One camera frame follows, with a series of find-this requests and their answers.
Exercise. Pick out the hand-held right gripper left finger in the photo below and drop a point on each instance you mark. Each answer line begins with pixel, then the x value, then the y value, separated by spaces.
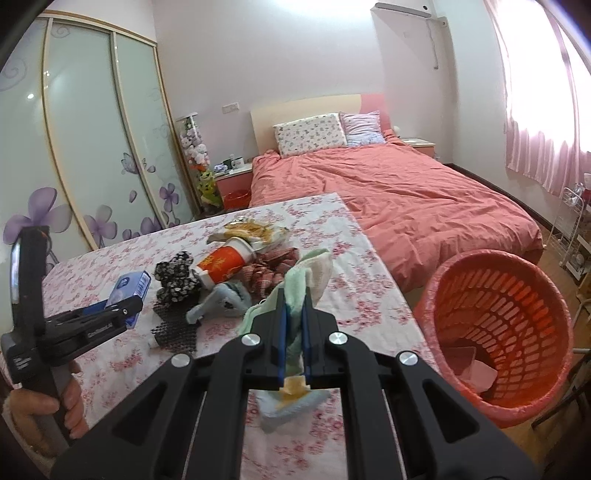
pixel 282 346

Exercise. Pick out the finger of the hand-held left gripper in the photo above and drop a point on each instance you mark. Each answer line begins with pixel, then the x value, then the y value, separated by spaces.
pixel 92 313
pixel 101 330

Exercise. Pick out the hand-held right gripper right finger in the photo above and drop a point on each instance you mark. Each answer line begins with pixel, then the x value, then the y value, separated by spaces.
pixel 306 346

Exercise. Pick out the light green cloth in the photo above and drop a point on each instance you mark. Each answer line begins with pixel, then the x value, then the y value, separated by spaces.
pixel 295 300

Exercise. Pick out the black floral cloth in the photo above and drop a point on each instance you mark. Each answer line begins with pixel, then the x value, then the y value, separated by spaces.
pixel 175 277

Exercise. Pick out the red paper cup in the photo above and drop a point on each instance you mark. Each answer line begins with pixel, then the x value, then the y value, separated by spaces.
pixel 221 265

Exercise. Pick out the red plastic basket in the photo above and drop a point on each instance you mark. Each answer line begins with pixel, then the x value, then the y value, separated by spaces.
pixel 531 332

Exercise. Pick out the person's left hand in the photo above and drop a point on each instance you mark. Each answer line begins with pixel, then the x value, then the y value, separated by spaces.
pixel 32 406

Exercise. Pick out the pink floral tablecloth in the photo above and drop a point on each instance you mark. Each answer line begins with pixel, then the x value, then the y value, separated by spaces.
pixel 115 364

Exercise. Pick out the black mesh cloth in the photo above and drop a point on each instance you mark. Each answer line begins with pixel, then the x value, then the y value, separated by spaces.
pixel 173 334

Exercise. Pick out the red plaid cloth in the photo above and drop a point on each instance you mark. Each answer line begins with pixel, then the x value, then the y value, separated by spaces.
pixel 268 272

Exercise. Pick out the grey blue sock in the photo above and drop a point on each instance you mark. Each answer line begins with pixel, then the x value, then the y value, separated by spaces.
pixel 217 302

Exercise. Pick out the yellow snack wrapper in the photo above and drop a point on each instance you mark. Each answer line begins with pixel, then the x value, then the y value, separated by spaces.
pixel 251 230

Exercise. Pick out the red plastic basin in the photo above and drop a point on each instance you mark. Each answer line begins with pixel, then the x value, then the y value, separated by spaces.
pixel 236 201

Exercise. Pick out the pink nightstand with mugs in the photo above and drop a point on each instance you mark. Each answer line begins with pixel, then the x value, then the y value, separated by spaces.
pixel 233 180

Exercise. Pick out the salmon bed quilt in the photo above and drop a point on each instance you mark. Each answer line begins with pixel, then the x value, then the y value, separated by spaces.
pixel 406 203

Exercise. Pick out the glass wardrobe with purple flowers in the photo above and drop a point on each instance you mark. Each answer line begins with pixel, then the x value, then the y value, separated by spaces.
pixel 83 138

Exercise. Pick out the white mug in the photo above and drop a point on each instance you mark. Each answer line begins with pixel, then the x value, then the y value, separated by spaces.
pixel 238 163

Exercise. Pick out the clear tube of plush toys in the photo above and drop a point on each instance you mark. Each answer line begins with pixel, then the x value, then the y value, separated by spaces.
pixel 196 152

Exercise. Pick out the white floral pillow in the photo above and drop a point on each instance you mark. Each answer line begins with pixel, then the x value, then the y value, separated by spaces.
pixel 309 134

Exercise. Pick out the purple striped pillow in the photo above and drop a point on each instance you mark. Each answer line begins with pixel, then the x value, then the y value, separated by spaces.
pixel 362 129

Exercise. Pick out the pink curtain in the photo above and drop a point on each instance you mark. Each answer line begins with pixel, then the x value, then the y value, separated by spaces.
pixel 545 115

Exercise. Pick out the white air conditioner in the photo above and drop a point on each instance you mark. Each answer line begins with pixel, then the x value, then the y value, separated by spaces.
pixel 401 8

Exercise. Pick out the bed frame with pink headboard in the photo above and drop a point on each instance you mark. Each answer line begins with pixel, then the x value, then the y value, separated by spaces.
pixel 295 108

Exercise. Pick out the white wall socket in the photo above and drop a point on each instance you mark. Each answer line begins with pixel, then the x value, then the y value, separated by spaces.
pixel 231 109

